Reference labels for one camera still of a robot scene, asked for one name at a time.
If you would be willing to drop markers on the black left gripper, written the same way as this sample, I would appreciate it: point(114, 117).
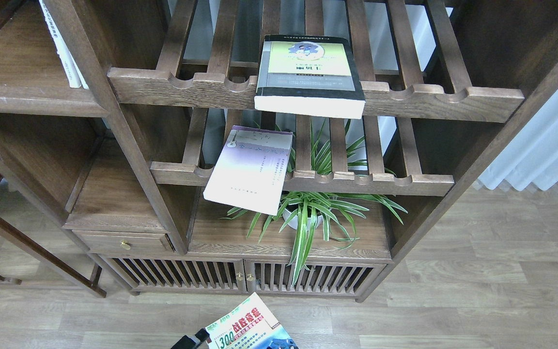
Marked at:
point(192, 342)

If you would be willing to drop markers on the colourful 300 paperback book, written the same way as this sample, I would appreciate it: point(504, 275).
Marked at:
point(251, 325)

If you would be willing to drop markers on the brass drawer knob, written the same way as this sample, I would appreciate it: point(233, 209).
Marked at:
point(125, 245)

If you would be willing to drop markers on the white plant pot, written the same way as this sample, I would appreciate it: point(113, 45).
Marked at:
point(293, 220)

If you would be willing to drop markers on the spider plant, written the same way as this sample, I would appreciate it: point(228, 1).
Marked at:
point(328, 147)

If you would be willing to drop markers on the lavender white paperback book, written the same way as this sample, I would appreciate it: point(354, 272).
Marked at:
point(250, 171)

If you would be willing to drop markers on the dark wooden bookshelf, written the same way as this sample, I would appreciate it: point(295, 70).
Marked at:
point(448, 83)

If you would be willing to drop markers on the wooden furniture at left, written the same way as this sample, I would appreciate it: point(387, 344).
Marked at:
point(37, 254)

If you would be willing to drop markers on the white upright book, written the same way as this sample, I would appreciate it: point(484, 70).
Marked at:
point(81, 77)
point(62, 50)

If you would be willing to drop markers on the green and black thick book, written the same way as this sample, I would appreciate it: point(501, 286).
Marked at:
point(309, 75)

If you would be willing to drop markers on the white curtain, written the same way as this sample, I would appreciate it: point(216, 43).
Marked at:
point(531, 159)

